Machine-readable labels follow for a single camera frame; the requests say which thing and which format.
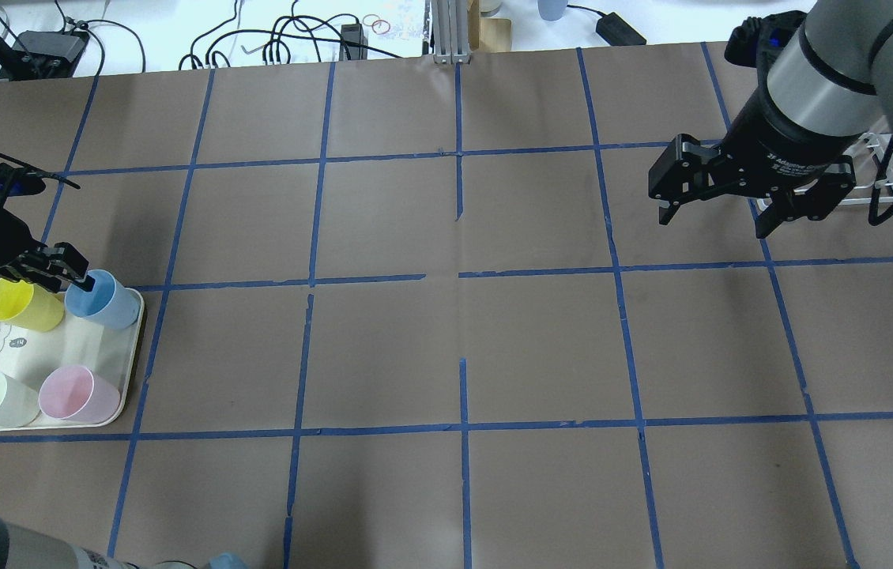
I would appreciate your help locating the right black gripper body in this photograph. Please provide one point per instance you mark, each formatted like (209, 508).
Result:
(772, 142)

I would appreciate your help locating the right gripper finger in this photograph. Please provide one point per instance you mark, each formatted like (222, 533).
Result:
(683, 174)
(816, 203)

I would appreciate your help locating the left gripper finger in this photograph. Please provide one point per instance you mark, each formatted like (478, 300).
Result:
(56, 267)

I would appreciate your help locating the light blue cup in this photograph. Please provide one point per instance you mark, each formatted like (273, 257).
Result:
(108, 303)

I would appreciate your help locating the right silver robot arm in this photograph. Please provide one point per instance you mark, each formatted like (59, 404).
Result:
(823, 78)

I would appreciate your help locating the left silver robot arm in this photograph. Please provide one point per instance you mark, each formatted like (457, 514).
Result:
(24, 258)

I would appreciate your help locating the yellow cup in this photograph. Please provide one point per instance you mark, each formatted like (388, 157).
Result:
(28, 306)

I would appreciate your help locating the pink cup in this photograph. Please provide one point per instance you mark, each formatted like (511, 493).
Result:
(75, 393)

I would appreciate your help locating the blue cup on desk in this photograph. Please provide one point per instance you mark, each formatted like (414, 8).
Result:
(551, 10)

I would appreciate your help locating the cream plastic tray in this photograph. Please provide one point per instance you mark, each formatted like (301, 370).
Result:
(30, 356)

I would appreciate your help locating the black power adapter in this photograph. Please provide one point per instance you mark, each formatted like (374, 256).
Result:
(617, 32)

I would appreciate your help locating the wooden mug tree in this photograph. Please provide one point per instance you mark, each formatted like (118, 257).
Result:
(488, 32)

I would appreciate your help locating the white wire cup rack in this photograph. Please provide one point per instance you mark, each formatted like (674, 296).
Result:
(872, 156)

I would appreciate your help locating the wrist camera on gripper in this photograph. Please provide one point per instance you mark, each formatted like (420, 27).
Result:
(757, 38)

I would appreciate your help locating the aluminium frame post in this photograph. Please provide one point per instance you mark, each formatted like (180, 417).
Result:
(449, 35)

